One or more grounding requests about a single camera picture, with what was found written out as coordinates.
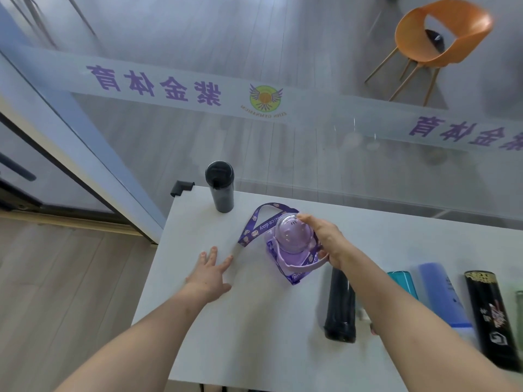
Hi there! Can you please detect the grey glass door frame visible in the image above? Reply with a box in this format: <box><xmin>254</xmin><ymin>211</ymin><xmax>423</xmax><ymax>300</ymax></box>
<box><xmin>0</xmin><ymin>48</ymin><xmax>165</xmax><ymax>244</ymax></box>

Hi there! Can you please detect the person's right hand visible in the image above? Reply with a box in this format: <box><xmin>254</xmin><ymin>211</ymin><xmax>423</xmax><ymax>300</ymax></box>
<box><xmin>297</xmin><ymin>213</ymin><xmax>353</xmax><ymax>271</ymax></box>

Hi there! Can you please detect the blue bottle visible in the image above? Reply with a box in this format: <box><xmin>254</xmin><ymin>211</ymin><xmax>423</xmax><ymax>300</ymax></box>
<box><xmin>419</xmin><ymin>262</ymin><xmax>479</xmax><ymax>347</ymax></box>

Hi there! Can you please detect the teal bottle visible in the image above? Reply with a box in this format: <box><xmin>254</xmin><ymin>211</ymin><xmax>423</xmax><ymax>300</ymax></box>
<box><xmin>387</xmin><ymin>271</ymin><xmax>420</xmax><ymax>301</ymax></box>

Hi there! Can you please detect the frosted printed glass strip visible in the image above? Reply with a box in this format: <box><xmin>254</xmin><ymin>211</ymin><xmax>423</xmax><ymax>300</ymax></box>
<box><xmin>0</xmin><ymin>44</ymin><xmax>523</xmax><ymax>155</ymax></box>

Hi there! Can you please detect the purple printed bottle strap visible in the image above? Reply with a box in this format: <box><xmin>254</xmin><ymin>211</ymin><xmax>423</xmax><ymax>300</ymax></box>
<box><xmin>238</xmin><ymin>203</ymin><xmax>324</xmax><ymax>286</ymax></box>

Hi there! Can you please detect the dark door handle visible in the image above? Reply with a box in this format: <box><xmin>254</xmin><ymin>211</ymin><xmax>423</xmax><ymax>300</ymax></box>
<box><xmin>0</xmin><ymin>152</ymin><xmax>37</xmax><ymax>182</ymax></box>

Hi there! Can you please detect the orange chair with wooden legs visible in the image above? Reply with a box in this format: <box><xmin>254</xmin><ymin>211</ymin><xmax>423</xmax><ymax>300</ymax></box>
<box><xmin>364</xmin><ymin>0</ymin><xmax>494</xmax><ymax>107</ymax></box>

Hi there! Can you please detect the person's right forearm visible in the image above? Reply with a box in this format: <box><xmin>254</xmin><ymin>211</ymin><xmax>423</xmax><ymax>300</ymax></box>
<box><xmin>338</xmin><ymin>248</ymin><xmax>523</xmax><ymax>392</ymax></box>

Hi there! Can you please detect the plain black bottle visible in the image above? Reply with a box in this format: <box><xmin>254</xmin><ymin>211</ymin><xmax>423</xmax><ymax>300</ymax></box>
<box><xmin>324</xmin><ymin>266</ymin><xmax>357</xmax><ymax>344</ymax></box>

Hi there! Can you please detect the person's left forearm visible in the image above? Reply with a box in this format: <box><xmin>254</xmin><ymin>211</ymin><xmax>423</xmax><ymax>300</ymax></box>
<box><xmin>54</xmin><ymin>283</ymin><xmax>210</xmax><ymax>392</ymax></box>

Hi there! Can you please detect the black thermos flask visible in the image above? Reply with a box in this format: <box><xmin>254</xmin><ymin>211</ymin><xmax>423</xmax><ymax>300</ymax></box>
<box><xmin>205</xmin><ymin>161</ymin><xmax>237</xmax><ymax>214</ymax></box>

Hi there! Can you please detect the purple water bottle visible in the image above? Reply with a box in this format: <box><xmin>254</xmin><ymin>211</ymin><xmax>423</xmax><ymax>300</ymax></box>
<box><xmin>266</xmin><ymin>214</ymin><xmax>330</xmax><ymax>284</ymax></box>

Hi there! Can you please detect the black object behind chair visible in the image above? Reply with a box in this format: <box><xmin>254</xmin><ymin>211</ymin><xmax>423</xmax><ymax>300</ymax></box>
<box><xmin>424</xmin><ymin>29</ymin><xmax>445</xmax><ymax>52</ymax></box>

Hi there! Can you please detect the black bottle with gold print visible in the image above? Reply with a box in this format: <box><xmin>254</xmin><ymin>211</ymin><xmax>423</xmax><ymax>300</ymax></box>
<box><xmin>464</xmin><ymin>270</ymin><xmax>523</xmax><ymax>373</ymax></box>

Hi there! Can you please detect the black table corner guard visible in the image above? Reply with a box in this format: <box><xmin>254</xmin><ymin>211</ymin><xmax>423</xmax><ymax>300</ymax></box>
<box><xmin>170</xmin><ymin>180</ymin><xmax>196</xmax><ymax>197</ymax></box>

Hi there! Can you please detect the person's left hand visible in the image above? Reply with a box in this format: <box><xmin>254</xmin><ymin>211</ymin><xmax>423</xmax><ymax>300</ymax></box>
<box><xmin>185</xmin><ymin>246</ymin><xmax>234</xmax><ymax>303</ymax></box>

